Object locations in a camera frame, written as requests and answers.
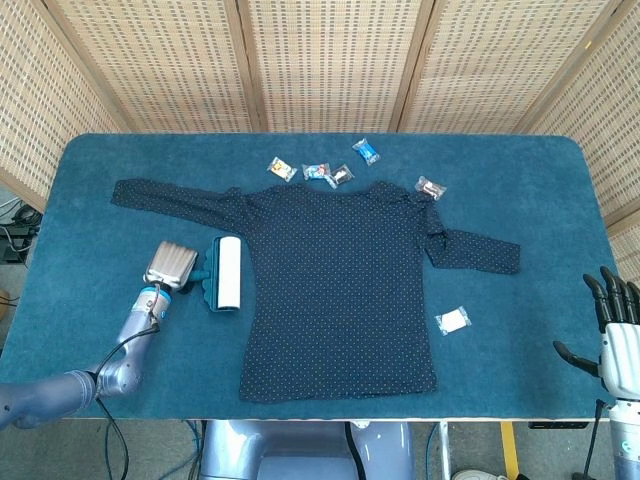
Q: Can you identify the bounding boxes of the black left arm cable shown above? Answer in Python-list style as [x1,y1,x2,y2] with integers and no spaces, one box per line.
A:
[93,284,162,480]

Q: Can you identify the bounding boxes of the blue white candy packet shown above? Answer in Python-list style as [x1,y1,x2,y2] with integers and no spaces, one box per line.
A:
[301,162,334,182]

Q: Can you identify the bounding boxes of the blue-grey robot torso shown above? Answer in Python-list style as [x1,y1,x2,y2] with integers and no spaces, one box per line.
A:
[199,419,416,480]

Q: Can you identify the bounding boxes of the teal lint roller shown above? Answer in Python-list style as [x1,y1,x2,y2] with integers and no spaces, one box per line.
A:
[182,235,245,316]

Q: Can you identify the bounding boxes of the navy polka dot shirt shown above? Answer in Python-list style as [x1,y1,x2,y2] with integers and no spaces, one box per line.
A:
[109,178,523,404]

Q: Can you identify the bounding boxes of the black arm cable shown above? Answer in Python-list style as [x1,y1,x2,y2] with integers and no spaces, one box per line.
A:
[572,398,607,480]
[93,284,162,480]

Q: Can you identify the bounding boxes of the black equipment with cables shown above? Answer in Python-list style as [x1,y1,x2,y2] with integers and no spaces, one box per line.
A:
[0,197,44,266]

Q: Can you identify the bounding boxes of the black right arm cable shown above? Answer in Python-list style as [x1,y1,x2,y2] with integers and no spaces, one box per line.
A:
[572,398,607,480]

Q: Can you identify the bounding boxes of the yellow candy packet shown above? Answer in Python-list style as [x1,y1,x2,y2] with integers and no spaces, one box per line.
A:
[268,156,296,181]

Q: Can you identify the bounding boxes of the brown clear candy packet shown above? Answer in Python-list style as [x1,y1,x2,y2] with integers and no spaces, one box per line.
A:
[415,175,448,202]

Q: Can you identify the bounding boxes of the white sneaker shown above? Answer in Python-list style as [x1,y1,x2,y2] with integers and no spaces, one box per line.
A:
[452,467,509,480]

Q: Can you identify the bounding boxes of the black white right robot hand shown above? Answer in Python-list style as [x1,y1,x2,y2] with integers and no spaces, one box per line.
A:
[552,266,640,401]

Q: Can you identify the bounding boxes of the dark brown candy packet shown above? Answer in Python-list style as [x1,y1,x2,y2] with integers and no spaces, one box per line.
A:
[327,164,354,190]

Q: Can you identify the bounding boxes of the white clear plastic packet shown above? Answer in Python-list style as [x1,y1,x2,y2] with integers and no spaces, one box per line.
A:
[433,305,473,335]

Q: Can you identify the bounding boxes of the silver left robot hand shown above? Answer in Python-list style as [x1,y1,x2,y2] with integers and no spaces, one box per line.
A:
[143,240,200,295]

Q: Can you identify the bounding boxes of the woven rattan folding screen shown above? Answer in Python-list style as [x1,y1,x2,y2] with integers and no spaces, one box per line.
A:
[0,0,640,266]

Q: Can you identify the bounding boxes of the blue floor cables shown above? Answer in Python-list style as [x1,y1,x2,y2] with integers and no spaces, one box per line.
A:
[162,419,207,480]

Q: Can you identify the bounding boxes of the white table leg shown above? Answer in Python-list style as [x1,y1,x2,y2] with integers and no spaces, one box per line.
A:
[438,421,449,480]

